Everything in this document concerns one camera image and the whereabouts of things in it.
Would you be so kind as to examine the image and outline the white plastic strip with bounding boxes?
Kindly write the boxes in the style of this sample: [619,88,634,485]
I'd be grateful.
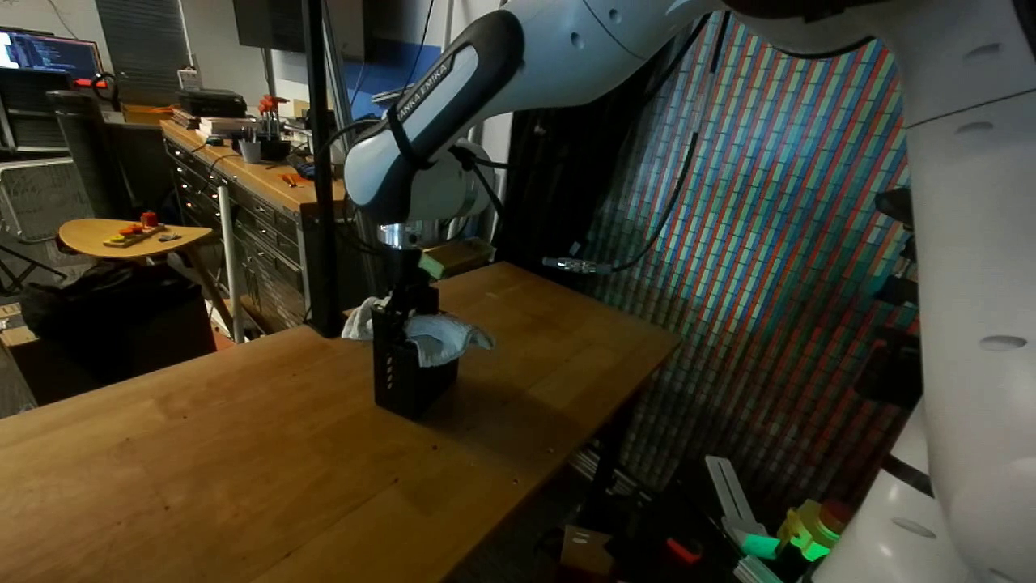
[701,452,761,543]

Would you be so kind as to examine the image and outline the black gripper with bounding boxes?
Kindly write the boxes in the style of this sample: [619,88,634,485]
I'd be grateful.
[373,244,443,352]

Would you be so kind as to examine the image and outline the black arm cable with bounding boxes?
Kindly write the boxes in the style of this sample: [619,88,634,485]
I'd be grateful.
[447,8,737,277]

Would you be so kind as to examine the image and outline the black storage case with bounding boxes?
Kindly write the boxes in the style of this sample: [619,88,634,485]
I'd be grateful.
[17,258,221,380]

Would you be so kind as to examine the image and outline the lit computer monitor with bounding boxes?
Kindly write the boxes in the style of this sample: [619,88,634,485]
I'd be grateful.
[0,26,103,76]

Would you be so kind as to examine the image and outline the black bag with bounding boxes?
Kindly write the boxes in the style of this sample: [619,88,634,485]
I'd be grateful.
[176,88,252,119]

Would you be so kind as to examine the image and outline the white metal bar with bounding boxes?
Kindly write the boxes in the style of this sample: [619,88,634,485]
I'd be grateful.
[212,181,246,342]

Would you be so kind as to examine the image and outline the round wooden stool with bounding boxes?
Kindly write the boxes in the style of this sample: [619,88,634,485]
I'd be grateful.
[50,212,218,264]

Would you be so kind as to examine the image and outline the green plastic blocks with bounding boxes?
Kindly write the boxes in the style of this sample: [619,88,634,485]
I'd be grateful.
[735,496,849,571]

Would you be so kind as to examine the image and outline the dark hanging panel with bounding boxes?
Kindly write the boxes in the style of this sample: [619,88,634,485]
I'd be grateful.
[89,0,202,76]

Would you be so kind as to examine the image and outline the brown cardboard box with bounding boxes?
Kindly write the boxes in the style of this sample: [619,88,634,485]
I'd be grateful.
[557,522,619,583]

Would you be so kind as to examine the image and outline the small red object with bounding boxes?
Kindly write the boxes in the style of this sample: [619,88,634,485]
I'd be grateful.
[660,534,707,573]

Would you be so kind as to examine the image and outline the colourful striped screen panel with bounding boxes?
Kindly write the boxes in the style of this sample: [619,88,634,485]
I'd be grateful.
[560,5,922,528]

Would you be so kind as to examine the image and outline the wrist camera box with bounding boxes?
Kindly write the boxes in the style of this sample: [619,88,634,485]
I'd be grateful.
[414,249,449,285]

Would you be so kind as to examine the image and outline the black vertical pole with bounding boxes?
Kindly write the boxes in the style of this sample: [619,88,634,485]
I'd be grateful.
[299,0,362,341]

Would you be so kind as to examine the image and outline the light blue white towel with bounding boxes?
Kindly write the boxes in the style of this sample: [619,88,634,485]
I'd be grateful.
[340,293,495,373]

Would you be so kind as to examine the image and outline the dark equipment rack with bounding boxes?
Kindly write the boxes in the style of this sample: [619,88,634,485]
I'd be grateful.
[0,67,117,245]

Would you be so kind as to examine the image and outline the wooden top workbench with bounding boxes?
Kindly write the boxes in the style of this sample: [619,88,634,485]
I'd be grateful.
[159,109,367,333]

